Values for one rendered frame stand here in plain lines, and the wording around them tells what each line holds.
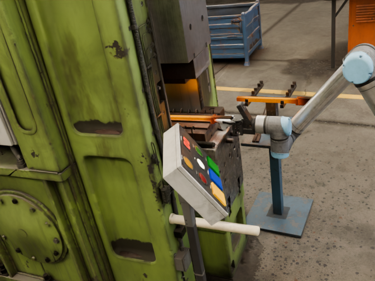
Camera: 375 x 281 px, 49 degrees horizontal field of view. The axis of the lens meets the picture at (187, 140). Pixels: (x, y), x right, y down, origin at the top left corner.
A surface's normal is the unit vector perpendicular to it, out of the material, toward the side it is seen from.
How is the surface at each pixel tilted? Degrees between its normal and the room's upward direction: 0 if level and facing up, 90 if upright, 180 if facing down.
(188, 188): 90
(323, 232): 0
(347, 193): 0
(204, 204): 90
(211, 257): 89
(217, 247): 89
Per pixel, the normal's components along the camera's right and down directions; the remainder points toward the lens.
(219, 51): -0.40, 0.48
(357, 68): -0.58, 0.37
